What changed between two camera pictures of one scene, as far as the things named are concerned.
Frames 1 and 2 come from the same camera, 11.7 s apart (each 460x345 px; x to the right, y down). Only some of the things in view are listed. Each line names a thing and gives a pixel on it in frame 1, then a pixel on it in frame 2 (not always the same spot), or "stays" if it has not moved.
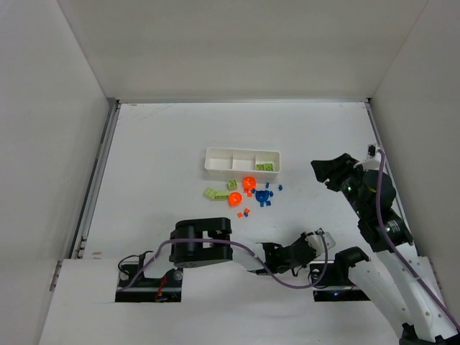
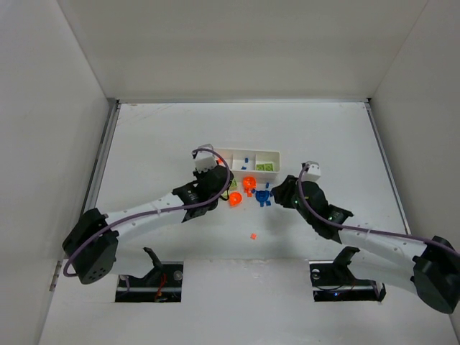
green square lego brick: x=232 y=185 stays
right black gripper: x=338 y=174 -> x=282 y=192
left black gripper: x=302 y=248 -> x=223 y=177
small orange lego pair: x=249 y=192 stays
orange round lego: x=235 y=198 stays
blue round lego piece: x=263 y=196 stays
